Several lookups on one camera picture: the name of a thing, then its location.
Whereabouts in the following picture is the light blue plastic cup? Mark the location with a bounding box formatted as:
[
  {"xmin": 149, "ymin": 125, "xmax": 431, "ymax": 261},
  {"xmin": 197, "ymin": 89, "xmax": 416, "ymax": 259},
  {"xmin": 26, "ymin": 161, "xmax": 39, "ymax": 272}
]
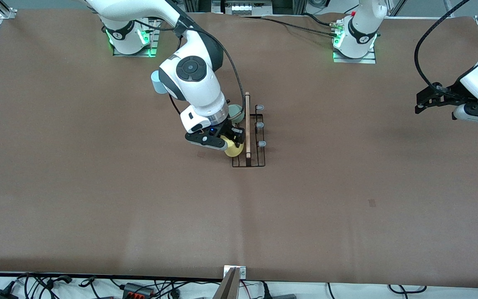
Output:
[{"xmin": 151, "ymin": 70, "xmax": 169, "ymax": 95}]

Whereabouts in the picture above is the black box with orange connectors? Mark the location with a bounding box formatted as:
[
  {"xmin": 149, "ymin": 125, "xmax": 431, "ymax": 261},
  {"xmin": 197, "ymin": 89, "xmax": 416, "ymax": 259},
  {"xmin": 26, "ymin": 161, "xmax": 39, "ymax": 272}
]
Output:
[{"xmin": 123, "ymin": 283, "xmax": 154, "ymax": 299}]

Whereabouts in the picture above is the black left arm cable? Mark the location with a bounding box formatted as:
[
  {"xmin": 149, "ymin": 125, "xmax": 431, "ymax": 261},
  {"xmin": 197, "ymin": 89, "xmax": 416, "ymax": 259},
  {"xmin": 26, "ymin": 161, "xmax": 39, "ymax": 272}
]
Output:
[{"xmin": 414, "ymin": 0, "xmax": 471, "ymax": 90}]

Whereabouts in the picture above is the white power strip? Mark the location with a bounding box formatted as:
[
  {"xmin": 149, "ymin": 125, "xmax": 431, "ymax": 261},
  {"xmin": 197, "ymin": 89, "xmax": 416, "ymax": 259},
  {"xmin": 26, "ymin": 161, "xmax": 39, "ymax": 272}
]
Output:
[{"xmin": 222, "ymin": 0, "xmax": 273, "ymax": 16}]

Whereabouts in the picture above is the black wire cup holder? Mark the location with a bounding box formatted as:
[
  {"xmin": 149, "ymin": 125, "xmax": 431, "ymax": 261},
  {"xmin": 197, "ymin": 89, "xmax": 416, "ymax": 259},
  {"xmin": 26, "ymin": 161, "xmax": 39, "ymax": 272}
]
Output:
[{"xmin": 232, "ymin": 91, "xmax": 266, "ymax": 168}]

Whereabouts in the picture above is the yellow plastic cup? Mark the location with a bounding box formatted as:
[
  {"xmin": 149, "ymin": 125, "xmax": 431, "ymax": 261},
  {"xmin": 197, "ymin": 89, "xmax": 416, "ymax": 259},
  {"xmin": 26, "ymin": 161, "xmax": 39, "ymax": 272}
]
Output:
[{"xmin": 224, "ymin": 139, "xmax": 244, "ymax": 158}]

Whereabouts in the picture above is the short black table cable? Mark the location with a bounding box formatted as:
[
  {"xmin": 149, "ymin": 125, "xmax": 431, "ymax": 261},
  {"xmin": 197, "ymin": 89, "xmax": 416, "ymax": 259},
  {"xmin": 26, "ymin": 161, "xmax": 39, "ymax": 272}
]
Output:
[{"xmin": 301, "ymin": 12, "xmax": 335, "ymax": 27}]

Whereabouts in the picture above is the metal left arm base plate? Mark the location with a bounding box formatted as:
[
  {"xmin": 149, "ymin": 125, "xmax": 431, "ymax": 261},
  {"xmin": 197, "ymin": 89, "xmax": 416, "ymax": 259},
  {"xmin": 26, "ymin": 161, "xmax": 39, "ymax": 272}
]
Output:
[{"xmin": 333, "ymin": 47, "xmax": 377, "ymax": 64}]

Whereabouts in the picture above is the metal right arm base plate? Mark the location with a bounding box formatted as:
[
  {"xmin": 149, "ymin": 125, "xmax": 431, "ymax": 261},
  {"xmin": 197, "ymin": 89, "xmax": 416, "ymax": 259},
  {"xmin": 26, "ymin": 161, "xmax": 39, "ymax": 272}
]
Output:
[{"xmin": 112, "ymin": 17, "xmax": 159, "ymax": 58}]

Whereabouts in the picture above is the brown table mat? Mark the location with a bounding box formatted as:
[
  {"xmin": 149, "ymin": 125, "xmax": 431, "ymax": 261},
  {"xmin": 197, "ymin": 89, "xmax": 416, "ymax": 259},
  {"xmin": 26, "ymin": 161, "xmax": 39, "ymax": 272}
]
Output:
[{"xmin": 0, "ymin": 8, "xmax": 478, "ymax": 289}]

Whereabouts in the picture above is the long black table cable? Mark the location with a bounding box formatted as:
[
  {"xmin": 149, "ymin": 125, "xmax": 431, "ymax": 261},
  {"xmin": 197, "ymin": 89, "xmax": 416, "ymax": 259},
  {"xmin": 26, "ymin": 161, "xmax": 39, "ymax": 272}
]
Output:
[{"xmin": 239, "ymin": 16, "xmax": 339, "ymax": 38}]

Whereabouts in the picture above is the aluminium profile bar with bracket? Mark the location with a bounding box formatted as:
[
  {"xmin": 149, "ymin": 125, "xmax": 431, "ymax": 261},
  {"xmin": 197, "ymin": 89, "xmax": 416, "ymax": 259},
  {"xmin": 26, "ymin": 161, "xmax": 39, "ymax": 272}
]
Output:
[{"xmin": 213, "ymin": 266, "xmax": 247, "ymax": 299}]

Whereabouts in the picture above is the pale green plastic cup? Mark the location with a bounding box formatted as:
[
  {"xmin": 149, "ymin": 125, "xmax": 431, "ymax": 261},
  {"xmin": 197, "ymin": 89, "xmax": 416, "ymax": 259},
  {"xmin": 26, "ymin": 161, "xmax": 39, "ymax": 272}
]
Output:
[{"xmin": 227, "ymin": 104, "xmax": 245, "ymax": 123}]

